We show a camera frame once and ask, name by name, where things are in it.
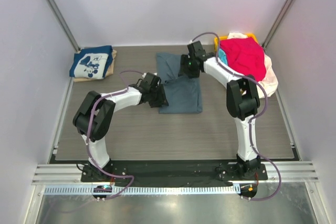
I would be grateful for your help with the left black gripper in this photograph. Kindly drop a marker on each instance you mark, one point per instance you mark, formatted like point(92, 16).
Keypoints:
point(161, 100)

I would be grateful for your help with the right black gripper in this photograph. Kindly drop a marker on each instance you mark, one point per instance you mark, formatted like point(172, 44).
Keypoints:
point(185, 59)

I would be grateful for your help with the grey-blue t shirt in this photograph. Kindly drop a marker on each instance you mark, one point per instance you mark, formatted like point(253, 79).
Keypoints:
point(183, 94)

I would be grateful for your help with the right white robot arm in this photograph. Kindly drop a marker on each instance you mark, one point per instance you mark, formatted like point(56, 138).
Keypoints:
point(242, 102)

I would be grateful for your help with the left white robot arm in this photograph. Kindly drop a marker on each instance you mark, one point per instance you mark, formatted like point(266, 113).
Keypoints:
point(94, 116)

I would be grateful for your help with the light blue t shirt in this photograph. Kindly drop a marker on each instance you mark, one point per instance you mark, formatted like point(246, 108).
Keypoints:
point(222, 56)

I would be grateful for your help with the red t shirt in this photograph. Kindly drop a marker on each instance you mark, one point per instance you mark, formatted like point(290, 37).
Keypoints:
point(245, 55)

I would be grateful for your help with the yellow plastic bin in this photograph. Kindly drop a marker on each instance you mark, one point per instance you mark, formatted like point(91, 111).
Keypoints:
point(218, 41)

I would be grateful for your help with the folded navy cartoon t shirt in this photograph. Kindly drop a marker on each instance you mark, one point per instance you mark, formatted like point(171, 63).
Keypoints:
point(90, 62)

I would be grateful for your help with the white t shirt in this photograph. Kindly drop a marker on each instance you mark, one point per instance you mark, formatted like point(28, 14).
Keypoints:
point(270, 81)

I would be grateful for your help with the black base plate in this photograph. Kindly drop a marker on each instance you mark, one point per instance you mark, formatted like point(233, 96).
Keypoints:
point(173, 173)

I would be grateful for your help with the white slotted cable duct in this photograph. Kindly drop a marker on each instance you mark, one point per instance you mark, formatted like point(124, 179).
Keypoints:
point(100, 190)

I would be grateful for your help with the right aluminium frame post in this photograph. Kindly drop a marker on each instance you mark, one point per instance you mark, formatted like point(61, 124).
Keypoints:
point(276, 24)

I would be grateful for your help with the aluminium frame post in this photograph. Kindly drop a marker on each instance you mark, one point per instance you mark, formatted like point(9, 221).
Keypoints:
point(276, 24)
point(60, 19)

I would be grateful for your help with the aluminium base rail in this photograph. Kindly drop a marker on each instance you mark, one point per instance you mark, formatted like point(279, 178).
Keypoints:
point(291, 171)

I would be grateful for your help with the left aluminium frame post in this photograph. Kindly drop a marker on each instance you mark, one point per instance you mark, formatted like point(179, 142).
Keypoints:
point(60, 19)

